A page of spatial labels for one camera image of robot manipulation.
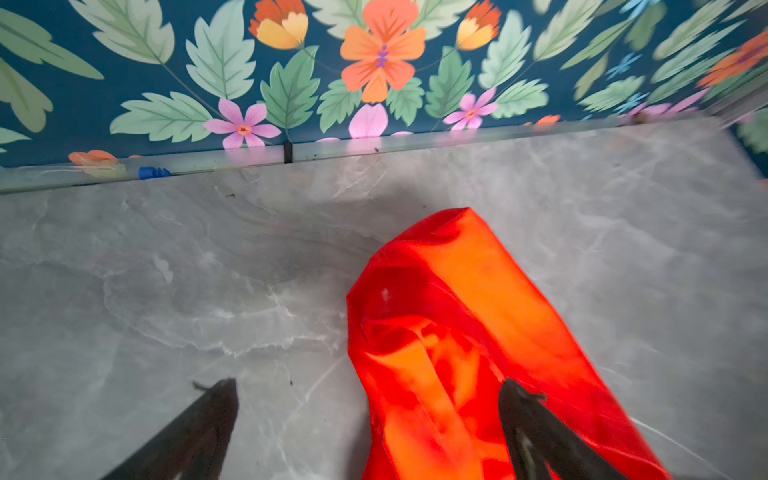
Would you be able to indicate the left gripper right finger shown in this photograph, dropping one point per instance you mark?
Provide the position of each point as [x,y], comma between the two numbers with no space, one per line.
[539,445]

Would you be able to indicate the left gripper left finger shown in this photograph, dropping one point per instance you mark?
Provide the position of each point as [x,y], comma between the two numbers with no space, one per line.
[191,446]

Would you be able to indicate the rainbow white red-hooded kids jacket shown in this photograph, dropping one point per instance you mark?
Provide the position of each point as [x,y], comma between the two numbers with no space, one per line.
[439,319]

